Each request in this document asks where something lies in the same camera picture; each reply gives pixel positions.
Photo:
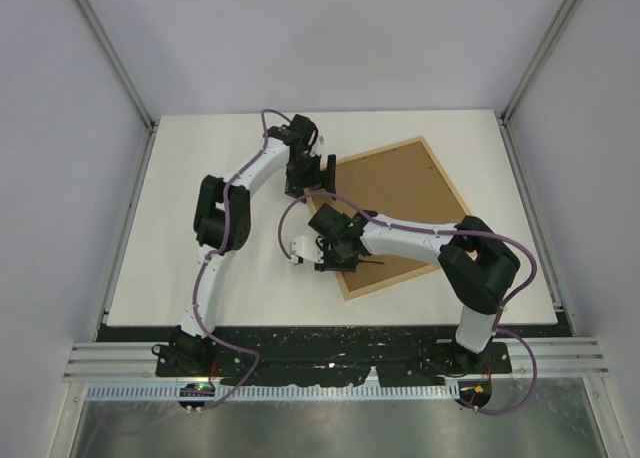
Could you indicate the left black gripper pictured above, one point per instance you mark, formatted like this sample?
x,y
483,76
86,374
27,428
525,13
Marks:
x,y
318,180

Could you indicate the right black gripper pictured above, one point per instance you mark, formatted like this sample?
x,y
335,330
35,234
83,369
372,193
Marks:
x,y
349,266

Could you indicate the red handled screwdriver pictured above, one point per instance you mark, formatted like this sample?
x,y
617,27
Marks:
x,y
372,262

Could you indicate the wooden picture frame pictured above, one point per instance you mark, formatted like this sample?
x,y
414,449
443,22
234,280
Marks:
x,y
404,181

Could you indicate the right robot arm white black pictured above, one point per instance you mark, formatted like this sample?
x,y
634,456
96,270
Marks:
x,y
479,267

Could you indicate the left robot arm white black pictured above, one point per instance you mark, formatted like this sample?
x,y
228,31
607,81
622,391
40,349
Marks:
x,y
222,225

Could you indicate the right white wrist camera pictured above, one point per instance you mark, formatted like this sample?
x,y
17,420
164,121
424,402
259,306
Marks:
x,y
304,249

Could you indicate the slotted grey cable duct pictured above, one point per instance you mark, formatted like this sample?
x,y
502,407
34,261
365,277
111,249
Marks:
x,y
196,392

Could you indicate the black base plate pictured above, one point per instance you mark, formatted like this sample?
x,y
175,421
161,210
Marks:
x,y
326,356

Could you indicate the aluminium front rail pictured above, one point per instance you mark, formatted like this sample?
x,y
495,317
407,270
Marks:
x,y
134,361

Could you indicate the left aluminium frame post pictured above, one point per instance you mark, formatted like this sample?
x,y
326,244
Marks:
x,y
106,47

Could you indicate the aluminium frame post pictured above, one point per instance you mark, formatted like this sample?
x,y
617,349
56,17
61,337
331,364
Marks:
x,y
106,47
558,23

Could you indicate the right aluminium frame post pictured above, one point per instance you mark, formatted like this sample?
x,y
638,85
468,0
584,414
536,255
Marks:
x,y
558,23

